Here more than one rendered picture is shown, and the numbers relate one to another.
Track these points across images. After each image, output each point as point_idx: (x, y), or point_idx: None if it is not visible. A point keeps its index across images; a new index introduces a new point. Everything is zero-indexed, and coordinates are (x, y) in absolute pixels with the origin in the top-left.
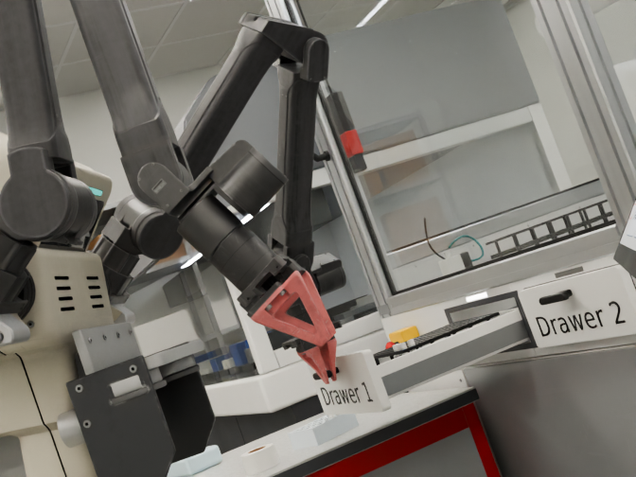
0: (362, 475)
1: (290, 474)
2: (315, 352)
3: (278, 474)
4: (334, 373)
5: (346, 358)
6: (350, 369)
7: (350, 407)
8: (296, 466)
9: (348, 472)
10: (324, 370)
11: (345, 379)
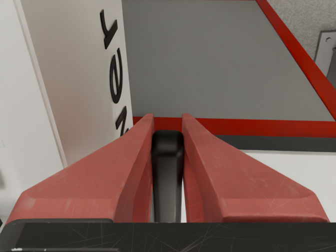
0: (137, 116)
1: (265, 143)
2: (257, 185)
3: (287, 149)
4: (145, 120)
5: (51, 79)
6: (76, 52)
7: (127, 102)
8: (249, 149)
9: (157, 124)
10: (199, 130)
11: (104, 118)
